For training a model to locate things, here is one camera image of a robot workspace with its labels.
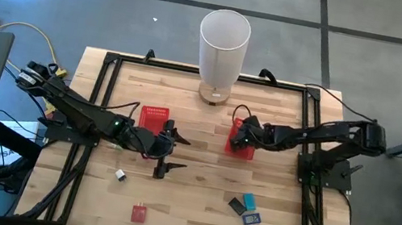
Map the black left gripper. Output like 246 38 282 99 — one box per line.
119 112 195 184

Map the white black charger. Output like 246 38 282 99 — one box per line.
114 169 128 182

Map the teal box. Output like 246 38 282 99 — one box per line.
241 192 259 213

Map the red charger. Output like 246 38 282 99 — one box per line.
129 201 149 225

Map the black box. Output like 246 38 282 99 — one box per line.
226 196 249 217

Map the blue framed device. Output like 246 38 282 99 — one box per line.
241 210 263 225

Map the red plastic basket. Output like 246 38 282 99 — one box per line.
222 115 262 162
136 103 171 139

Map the black table clamp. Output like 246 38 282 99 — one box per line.
257 68 281 87
143 48 157 61

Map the white shade table lamp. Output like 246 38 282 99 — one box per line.
186 5 254 110

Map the white printed box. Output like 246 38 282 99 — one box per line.
0 115 48 175

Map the black aluminium table frame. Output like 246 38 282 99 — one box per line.
42 44 355 225

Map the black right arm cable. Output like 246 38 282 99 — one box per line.
299 81 381 123

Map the yellow extension cable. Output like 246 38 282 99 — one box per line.
0 2 78 117

